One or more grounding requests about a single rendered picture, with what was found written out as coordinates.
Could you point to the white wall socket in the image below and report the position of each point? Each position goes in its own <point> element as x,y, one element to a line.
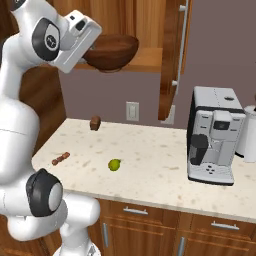
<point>171,116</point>

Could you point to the grey coffee machine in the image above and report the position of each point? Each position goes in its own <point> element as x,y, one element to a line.
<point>213,140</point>

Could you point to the wooden base cupboard door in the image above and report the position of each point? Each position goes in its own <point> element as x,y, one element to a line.
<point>220,246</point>
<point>140,240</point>

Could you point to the white wall switch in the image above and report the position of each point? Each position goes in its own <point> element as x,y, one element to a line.
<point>132,111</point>

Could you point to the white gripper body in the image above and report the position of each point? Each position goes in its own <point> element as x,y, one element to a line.
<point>77,46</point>

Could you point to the green pear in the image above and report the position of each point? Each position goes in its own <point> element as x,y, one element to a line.
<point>114,165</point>

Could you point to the brown lump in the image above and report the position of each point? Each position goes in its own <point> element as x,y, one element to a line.
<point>95,123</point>

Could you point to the brown kebab skewer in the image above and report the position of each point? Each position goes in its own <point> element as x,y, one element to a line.
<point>61,158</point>

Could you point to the open wooden wall cupboard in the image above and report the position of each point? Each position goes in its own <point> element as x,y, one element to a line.
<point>146,30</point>

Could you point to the white jug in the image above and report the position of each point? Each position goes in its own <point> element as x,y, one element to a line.
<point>249,136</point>

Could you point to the wooden drawer front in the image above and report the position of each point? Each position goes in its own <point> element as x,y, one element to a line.
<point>160,215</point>
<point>200,225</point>

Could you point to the brown wooden bowl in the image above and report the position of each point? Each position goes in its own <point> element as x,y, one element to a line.
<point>111,53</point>

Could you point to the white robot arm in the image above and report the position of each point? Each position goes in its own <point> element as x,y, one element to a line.
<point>16,133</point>

